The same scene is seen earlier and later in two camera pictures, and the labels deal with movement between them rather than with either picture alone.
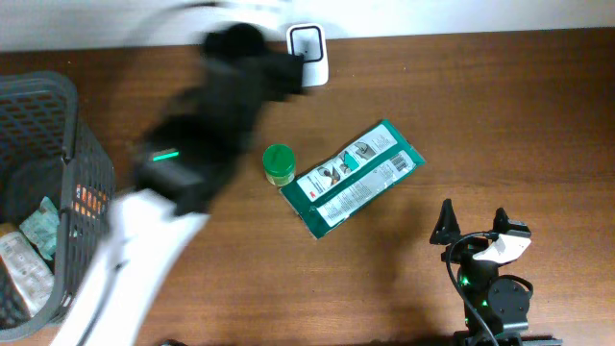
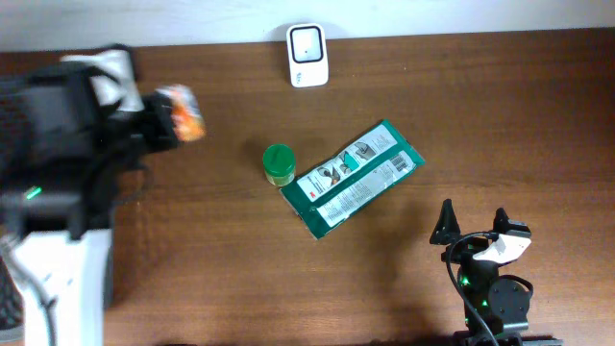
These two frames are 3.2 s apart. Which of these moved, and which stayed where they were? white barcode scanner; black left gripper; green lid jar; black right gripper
Moved: black left gripper
Stayed: white barcode scanner; green lid jar; black right gripper
